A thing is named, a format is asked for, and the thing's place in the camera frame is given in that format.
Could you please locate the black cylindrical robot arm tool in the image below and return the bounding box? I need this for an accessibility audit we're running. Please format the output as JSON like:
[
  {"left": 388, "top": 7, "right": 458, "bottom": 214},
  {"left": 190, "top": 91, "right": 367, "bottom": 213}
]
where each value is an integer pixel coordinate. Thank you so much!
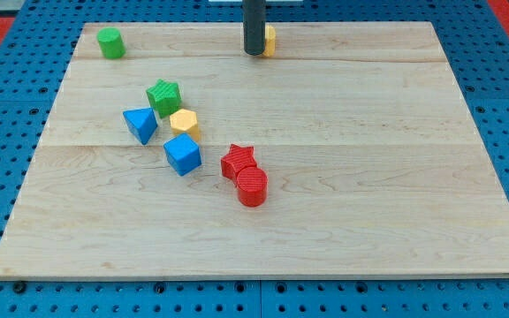
[{"left": 242, "top": 0, "right": 266, "bottom": 56}]

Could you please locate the red star block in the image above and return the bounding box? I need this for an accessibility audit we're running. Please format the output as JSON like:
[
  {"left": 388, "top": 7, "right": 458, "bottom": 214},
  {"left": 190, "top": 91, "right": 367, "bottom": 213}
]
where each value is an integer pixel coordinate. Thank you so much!
[{"left": 220, "top": 144, "right": 257, "bottom": 183}]

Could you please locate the green star block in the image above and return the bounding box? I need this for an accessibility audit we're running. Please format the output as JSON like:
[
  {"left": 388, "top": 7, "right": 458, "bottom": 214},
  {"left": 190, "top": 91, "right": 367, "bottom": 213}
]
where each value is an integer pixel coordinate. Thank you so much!
[{"left": 146, "top": 79, "right": 182, "bottom": 118}]

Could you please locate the red cylinder block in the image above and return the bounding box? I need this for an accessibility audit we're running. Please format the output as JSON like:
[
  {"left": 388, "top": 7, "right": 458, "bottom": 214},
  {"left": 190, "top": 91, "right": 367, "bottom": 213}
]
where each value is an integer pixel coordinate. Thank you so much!
[{"left": 236, "top": 167, "right": 268, "bottom": 207}]

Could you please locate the blue cube block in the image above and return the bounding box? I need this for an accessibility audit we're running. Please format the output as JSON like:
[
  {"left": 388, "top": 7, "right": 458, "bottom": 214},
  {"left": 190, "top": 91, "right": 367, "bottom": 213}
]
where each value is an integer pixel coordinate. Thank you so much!
[{"left": 163, "top": 133, "right": 202, "bottom": 176}]

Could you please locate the yellow hexagon block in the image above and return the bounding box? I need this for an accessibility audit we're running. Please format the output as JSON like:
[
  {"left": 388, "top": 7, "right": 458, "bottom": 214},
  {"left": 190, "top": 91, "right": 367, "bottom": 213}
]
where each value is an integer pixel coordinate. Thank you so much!
[{"left": 169, "top": 109, "right": 201, "bottom": 142}]

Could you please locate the light wooden board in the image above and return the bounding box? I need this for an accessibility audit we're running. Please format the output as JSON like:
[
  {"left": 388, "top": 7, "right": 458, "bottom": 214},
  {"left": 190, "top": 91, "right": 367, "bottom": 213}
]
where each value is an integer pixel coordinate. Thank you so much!
[{"left": 0, "top": 22, "right": 509, "bottom": 282}]

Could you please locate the blue triangle block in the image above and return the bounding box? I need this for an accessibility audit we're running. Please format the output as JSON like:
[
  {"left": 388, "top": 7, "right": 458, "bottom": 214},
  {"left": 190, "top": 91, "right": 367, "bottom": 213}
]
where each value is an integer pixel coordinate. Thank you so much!
[{"left": 123, "top": 108, "right": 158, "bottom": 145}]

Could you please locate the yellow block behind tool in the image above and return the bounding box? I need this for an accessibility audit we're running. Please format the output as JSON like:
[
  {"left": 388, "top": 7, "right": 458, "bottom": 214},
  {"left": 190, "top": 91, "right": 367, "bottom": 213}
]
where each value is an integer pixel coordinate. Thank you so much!
[{"left": 262, "top": 24, "right": 277, "bottom": 57}]

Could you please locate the green cylinder block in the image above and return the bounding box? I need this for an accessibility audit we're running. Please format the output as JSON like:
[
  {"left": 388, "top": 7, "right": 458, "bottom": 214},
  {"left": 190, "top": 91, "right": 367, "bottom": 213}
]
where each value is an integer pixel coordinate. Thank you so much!
[{"left": 96, "top": 27, "right": 125, "bottom": 59}]

